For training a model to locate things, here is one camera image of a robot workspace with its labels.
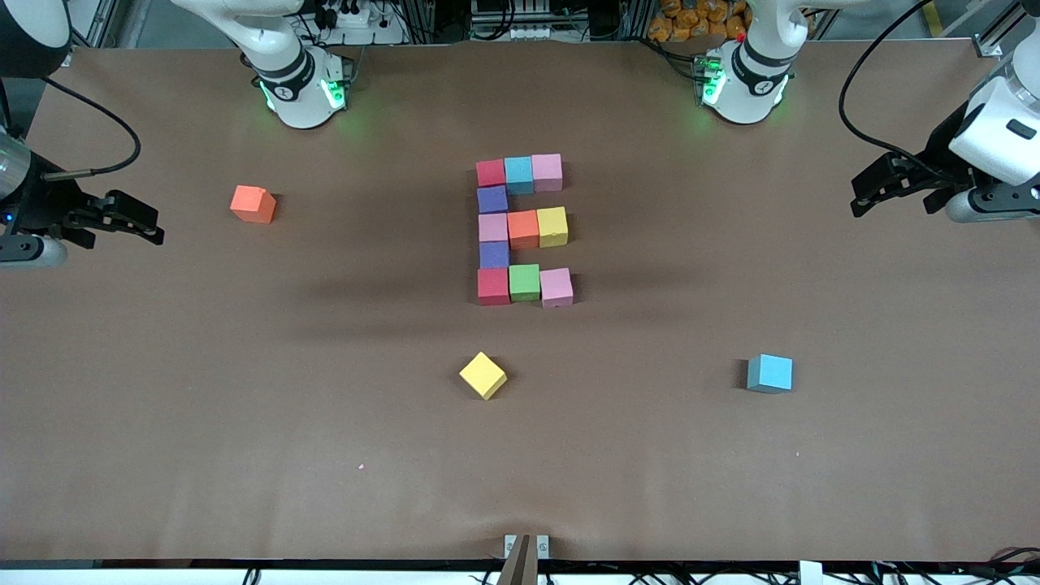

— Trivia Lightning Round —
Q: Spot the brown wooden strip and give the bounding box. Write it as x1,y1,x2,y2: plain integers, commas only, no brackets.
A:
496,534,531,585

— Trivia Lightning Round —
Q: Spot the orange foam cube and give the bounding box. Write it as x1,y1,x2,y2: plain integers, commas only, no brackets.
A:
230,185,277,224
508,210,542,251

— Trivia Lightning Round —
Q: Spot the metal clamp bracket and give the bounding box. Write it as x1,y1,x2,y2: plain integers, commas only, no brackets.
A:
504,534,551,561

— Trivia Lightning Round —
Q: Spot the blue foam cube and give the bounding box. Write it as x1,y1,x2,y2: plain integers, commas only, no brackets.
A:
747,353,794,394
504,156,535,196

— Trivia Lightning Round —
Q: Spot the aluminium frame profile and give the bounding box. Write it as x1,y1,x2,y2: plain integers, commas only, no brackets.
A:
971,0,1040,59

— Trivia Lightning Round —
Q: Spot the yellow foam cube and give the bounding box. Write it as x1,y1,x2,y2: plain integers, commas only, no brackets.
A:
459,351,508,401
537,206,570,249

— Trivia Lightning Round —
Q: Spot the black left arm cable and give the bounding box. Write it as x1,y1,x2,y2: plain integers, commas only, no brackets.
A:
838,0,960,171

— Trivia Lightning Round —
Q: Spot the orange snack bag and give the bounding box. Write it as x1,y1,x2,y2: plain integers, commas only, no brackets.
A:
648,0,752,43

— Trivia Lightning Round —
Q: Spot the green foam cube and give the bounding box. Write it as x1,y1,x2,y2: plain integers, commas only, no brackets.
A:
509,264,543,303

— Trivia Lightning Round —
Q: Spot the white power strip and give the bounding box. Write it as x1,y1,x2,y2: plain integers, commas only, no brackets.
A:
312,0,383,32

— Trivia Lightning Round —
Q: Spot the brown paper table cover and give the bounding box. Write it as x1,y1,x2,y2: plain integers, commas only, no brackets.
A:
0,37,1040,566

